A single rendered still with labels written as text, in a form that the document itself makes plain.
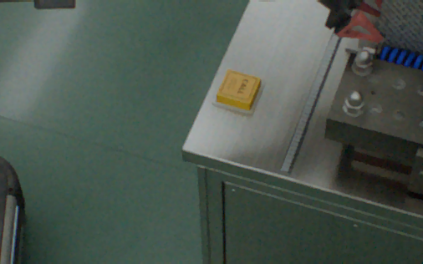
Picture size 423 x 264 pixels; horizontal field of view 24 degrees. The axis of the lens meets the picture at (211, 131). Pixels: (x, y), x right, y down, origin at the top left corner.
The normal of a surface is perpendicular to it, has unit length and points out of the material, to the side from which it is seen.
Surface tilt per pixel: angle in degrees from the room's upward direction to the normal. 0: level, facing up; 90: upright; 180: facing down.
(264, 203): 90
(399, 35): 90
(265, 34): 0
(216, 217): 90
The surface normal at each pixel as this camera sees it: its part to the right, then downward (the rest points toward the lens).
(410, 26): -0.34, 0.76
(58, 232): -0.02, -0.59
